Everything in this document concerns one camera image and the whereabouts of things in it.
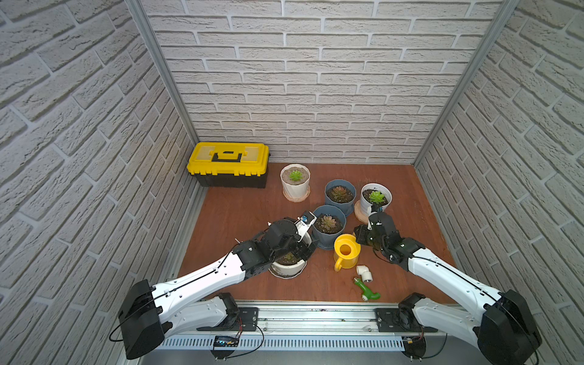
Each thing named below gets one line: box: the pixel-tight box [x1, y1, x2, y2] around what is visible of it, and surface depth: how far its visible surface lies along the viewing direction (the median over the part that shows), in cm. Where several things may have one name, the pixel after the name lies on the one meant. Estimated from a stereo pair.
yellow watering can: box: [333, 233, 362, 272], surface depth 80 cm
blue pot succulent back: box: [324, 178, 357, 217], surface depth 99 cm
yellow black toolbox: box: [187, 141, 270, 189], surface depth 100 cm
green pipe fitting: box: [353, 277, 381, 302], surface depth 80 cm
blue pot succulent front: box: [311, 204, 347, 251], surface depth 89 cm
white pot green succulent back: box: [279, 163, 312, 199], surface depth 102 cm
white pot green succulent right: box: [359, 182, 393, 216], surface depth 97 cm
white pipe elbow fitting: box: [355, 265, 374, 283], surface depth 83 cm
